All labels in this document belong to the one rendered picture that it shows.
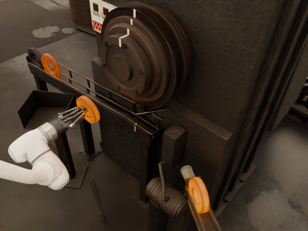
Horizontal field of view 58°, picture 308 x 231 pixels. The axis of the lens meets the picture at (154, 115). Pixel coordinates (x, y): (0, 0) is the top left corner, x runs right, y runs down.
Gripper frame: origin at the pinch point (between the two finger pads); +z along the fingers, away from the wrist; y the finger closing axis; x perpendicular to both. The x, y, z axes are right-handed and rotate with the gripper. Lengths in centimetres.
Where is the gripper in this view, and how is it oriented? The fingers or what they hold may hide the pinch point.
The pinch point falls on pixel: (87, 107)
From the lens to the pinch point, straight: 146.6
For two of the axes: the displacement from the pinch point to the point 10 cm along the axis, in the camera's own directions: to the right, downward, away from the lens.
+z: 6.6, -5.3, 5.3
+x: 0.0, -7.1, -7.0
